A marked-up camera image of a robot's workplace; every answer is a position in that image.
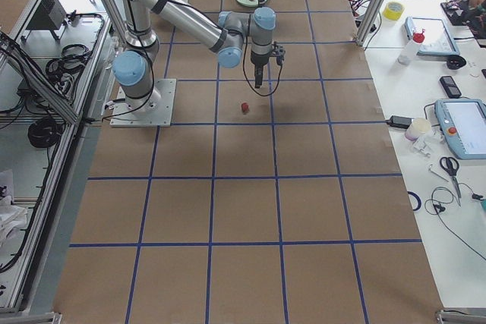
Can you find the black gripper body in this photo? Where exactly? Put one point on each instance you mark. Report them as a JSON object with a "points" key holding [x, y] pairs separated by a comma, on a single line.
{"points": [[258, 59]]}

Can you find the yellow tape roll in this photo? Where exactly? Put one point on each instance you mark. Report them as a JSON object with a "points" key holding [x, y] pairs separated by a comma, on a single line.
{"points": [[393, 10]]}

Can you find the clear bottle red cap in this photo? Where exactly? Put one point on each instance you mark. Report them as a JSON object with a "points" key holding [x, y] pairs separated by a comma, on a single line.
{"points": [[411, 49]]}

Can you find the black power adapter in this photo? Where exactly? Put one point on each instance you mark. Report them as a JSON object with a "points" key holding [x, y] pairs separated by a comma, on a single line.
{"points": [[399, 122]]}

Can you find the paper cup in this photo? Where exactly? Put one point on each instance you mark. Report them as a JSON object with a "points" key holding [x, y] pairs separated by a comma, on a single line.
{"points": [[418, 128]]}

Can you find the blue teach pendant far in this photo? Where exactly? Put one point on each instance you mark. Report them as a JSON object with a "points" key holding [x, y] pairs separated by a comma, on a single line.
{"points": [[438, 40]]}

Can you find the blue teach pendant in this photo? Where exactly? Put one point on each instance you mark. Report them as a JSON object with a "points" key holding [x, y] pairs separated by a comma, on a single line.
{"points": [[438, 40], [462, 122]]}

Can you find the black phone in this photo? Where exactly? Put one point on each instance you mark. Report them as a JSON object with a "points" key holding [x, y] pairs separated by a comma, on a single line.
{"points": [[450, 87]]}

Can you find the blue tape roll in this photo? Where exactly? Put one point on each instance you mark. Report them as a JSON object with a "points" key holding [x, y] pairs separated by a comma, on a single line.
{"points": [[416, 206]]}

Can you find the blue teach pendant near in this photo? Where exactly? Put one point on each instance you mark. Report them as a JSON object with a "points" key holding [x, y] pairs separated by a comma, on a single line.
{"points": [[462, 122]]}

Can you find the black scissors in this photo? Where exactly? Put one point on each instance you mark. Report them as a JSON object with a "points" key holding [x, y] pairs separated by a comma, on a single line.
{"points": [[451, 166]]}

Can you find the white crumpled cloth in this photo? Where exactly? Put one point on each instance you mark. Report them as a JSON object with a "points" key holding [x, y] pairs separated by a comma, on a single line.
{"points": [[14, 218]]}

